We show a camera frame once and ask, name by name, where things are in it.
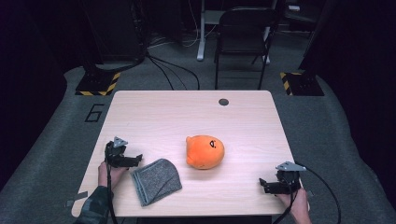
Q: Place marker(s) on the black yellow striped base plate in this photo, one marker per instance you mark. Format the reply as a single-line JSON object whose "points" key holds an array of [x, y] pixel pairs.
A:
{"points": [[303, 84], [96, 83]]}

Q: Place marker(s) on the dark cabinet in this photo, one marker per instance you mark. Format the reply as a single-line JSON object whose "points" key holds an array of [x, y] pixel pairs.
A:
{"points": [[115, 31]]}

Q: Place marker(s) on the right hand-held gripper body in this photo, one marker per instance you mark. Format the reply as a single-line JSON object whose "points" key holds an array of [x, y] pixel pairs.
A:
{"points": [[289, 180]]}

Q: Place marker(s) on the white desk frame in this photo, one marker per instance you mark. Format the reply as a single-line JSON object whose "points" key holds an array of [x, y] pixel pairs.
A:
{"points": [[201, 40]]}

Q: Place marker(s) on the black folding chair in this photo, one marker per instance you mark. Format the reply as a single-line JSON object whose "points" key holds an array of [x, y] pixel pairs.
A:
{"points": [[243, 31]]}

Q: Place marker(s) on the person's right hand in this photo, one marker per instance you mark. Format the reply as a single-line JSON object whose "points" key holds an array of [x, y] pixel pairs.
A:
{"points": [[299, 208]]}

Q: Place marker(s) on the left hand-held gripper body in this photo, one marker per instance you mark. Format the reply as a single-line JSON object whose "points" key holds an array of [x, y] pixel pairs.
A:
{"points": [[115, 155]]}

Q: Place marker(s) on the person's left hand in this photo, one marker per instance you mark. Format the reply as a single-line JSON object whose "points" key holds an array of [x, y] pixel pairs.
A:
{"points": [[115, 176]]}

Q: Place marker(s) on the grey towel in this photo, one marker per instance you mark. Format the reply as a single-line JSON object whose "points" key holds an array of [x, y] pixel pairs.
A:
{"points": [[155, 182]]}

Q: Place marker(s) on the black floor tape marking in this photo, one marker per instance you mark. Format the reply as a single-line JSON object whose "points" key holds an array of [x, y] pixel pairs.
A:
{"points": [[99, 105]]}

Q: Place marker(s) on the orange plush toy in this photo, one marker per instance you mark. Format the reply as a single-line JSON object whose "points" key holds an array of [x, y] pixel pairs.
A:
{"points": [[204, 152]]}

